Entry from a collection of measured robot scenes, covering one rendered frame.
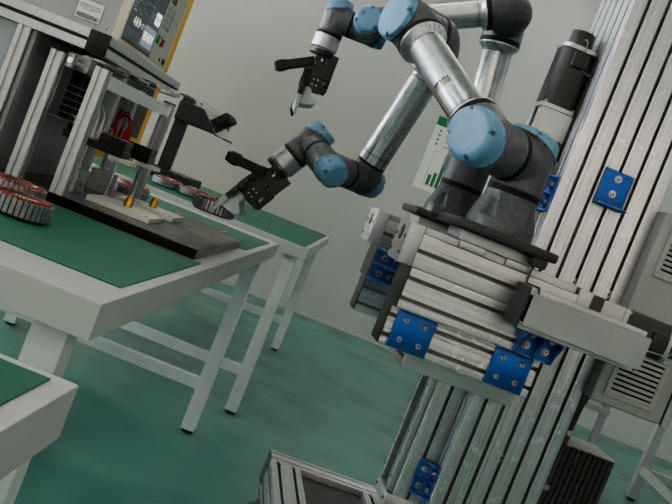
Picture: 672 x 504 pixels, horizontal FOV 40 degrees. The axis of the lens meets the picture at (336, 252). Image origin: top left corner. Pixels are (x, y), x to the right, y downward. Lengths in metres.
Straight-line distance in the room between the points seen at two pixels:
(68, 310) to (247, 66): 6.46
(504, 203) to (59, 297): 1.07
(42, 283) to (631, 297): 1.45
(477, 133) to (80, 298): 0.97
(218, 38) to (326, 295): 2.25
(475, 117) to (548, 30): 5.81
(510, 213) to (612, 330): 0.32
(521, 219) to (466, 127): 0.24
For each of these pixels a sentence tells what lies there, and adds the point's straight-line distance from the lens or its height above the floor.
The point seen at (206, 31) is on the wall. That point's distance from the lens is 7.68.
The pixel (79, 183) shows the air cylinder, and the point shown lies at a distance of 2.19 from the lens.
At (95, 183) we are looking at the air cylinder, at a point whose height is 0.79.
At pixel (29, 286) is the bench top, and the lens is 1.20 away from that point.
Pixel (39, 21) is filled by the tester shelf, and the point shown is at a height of 1.09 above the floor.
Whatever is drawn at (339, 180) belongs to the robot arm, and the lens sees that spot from 2.25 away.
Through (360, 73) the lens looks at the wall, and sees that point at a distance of 7.50.
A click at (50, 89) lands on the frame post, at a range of 2.02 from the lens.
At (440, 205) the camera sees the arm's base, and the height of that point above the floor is 1.06.
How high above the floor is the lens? 0.98
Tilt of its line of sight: 3 degrees down
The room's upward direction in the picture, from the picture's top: 22 degrees clockwise
